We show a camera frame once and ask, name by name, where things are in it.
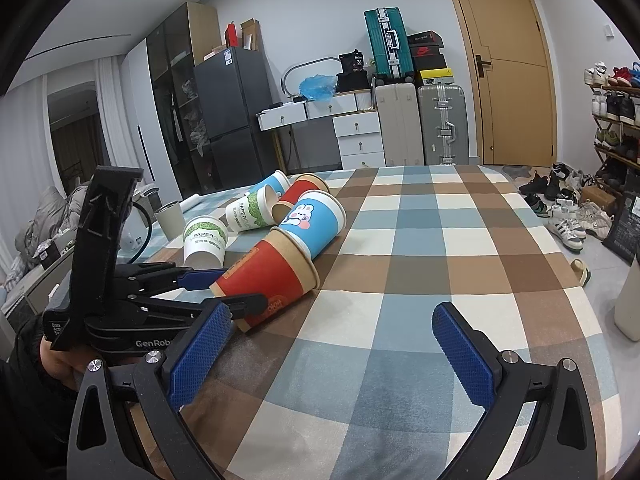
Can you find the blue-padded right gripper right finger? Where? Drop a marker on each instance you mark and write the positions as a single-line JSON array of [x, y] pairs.
[[559, 442]]

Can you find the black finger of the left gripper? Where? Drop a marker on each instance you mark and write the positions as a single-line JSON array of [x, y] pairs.
[[240, 306]]

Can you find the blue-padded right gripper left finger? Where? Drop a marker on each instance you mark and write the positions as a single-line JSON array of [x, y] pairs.
[[104, 441]]

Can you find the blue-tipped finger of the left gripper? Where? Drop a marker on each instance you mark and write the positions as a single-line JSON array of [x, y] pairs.
[[199, 279]]

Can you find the red kraft paper cup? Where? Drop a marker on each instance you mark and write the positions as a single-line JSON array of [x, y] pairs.
[[276, 268], [302, 184]]

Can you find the green white paper cup front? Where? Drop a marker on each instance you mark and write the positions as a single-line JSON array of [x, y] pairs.
[[205, 240]]

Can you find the green white paper cup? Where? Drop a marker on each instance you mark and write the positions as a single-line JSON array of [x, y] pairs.
[[205, 240], [252, 211]]

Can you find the grey upright tumbler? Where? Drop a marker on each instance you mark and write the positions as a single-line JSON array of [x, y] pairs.
[[171, 220]]

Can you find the green white paper cup rear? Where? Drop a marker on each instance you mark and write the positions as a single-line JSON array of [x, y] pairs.
[[252, 211]]

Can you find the blue bunny paper cup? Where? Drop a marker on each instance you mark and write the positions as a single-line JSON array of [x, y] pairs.
[[314, 221]]

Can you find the blue paper cup rear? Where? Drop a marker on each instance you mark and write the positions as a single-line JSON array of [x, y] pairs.
[[279, 182]]

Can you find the person's hand holding gripper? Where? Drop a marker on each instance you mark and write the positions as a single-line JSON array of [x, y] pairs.
[[64, 366]]

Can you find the grey clothes pile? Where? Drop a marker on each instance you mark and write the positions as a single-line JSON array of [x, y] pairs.
[[54, 213]]

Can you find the checkered tablecloth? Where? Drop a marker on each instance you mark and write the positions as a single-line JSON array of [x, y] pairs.
[[350, 383]]

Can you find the black refrigerator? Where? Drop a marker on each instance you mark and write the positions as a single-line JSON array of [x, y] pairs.
[[233, 88]]

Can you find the white drawer desk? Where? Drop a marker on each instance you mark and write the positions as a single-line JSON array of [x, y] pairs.
[[355, 123]]

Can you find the blue plastic bag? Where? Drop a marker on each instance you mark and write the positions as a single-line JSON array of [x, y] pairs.
[[318, 87]]

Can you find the dark glass cabinet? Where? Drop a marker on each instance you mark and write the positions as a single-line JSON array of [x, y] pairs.
[[175, 48]]

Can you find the red box on fridge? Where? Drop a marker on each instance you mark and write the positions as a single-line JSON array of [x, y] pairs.
[[231, 36]]

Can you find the cardboard box on fridge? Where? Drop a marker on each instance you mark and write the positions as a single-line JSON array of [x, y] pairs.
[[251, 35]]

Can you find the white sneakers on floor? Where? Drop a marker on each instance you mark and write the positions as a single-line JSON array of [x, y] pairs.
[[557, 199]]

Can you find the black bag on desk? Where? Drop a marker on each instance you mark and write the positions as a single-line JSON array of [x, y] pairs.
[[353, 76]]

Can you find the beige suitcase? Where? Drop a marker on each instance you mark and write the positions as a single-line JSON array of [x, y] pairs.
[[400, 124]]

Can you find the silver aluminium suitcase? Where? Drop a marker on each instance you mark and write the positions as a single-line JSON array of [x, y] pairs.
[[444, 124]]

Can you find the teal suitcase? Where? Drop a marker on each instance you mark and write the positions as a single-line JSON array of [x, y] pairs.
[[389, 44]]

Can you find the stacked shoe boxes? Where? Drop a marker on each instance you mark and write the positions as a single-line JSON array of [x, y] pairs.
[[427, 57]]

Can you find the shoe rack with shoes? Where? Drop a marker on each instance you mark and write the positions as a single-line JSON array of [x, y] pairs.
[[615, 110]]

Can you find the wooden door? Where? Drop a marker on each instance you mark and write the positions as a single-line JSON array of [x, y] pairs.
[[511, 82]]

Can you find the oval mirror frame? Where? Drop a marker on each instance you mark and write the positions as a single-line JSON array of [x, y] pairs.
[[295, 74]]

